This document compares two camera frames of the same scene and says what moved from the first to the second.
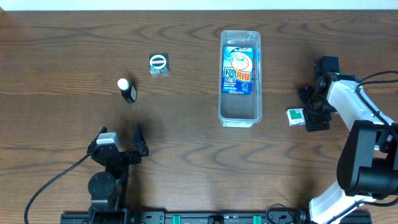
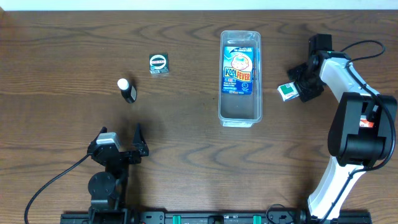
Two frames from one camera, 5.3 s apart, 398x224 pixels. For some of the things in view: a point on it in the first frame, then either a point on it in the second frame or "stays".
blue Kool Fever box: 238,70 stays
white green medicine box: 296,116 → 288,91
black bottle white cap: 129,92 stays
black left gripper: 134,158 stays
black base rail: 120,216 stays
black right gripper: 310,117 → 305,92
